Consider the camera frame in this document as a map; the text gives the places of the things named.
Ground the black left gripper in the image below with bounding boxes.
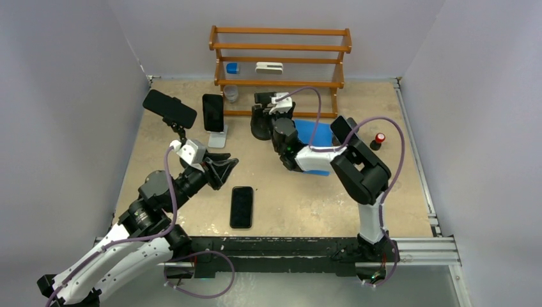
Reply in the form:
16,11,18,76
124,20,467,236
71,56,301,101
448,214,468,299
167,152,238,212

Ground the black round-base phone stand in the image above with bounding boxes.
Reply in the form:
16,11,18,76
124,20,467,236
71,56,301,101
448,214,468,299
250,91,276,141

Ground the black smartphone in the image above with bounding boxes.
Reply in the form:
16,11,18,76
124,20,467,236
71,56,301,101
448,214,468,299
229,186,254,229

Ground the black phone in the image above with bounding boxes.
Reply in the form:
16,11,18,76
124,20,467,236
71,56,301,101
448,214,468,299
202,93,224,132
330,116,352,146
143,90,197,129

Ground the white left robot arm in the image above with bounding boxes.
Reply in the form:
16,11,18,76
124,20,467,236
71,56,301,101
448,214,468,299
37,152,239,306

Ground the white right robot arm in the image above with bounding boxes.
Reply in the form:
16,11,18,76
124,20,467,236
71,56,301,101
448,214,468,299
250,104,391,261

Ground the white folding phone stand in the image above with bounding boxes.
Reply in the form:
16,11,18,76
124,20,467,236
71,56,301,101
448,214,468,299
208,124,228,148

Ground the black phone on white stand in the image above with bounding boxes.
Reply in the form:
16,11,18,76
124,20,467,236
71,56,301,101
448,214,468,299
202,93,224,132

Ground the black phone on tripod stand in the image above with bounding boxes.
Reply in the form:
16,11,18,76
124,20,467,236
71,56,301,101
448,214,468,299
143,90,197,129

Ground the clear plastic cup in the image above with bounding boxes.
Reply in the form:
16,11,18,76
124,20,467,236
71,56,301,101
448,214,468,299
223,85,239,103

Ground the white rectangular device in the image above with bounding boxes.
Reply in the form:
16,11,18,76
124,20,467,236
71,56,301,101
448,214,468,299
254,61,284,75

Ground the blue small box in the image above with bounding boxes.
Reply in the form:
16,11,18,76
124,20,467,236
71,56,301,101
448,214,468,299
226,62,240,75

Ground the blue rectangular mat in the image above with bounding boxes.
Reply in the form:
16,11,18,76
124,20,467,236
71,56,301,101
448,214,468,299
294,119,333,177

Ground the orange wooden shelf rack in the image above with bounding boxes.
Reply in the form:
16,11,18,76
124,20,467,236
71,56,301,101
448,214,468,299
208,26,353,118

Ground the red capped black bottle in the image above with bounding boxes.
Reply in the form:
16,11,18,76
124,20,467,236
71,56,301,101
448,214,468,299
369,132,386,151

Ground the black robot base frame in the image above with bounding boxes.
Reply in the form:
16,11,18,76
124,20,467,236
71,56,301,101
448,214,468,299
89,235,460,281

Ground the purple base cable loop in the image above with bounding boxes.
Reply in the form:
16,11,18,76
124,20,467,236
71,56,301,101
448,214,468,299
162,248,236,299

